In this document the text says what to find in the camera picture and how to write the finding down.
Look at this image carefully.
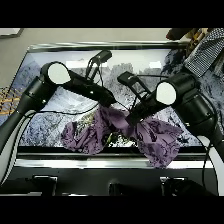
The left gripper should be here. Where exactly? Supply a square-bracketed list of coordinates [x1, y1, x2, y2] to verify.
[87, 84, 118, 108]

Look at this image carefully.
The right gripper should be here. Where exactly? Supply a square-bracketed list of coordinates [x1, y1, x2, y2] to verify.
[127, 97, 158, 127]

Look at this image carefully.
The purple printed long-sleeved shirt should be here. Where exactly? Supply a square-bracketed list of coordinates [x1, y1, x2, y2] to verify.
[60, 104, 185, 170]

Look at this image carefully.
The heap of clothes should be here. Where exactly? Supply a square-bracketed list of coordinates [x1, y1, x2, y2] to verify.
[165, 28, 214, 56]

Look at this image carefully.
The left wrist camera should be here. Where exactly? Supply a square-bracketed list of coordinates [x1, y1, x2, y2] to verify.
[84, 49, 114, 81]

